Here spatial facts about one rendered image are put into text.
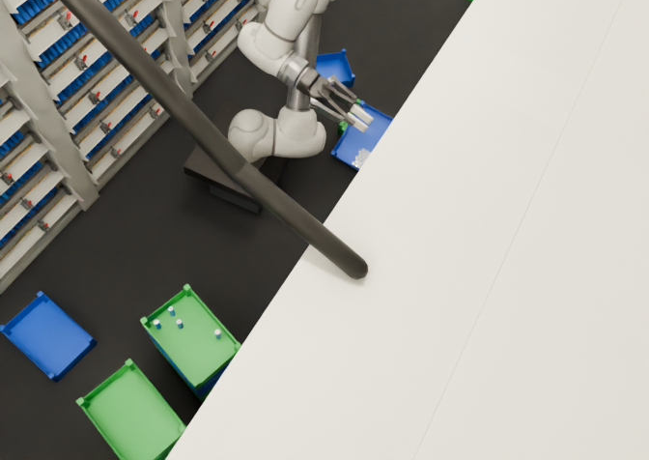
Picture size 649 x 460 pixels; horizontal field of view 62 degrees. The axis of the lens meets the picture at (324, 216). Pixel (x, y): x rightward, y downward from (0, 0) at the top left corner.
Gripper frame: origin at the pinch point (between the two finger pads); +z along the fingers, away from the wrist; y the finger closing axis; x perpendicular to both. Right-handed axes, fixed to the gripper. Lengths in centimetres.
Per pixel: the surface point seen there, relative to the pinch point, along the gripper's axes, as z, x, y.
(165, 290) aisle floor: -24, -110, 50
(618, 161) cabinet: 31, 78, 39
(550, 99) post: 20, 76, 35
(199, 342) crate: 1, -71, 66
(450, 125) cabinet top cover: 10, 74, 48
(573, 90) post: 22, 76, 31
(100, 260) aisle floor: -54, -116, 54
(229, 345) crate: 10, -70, 61
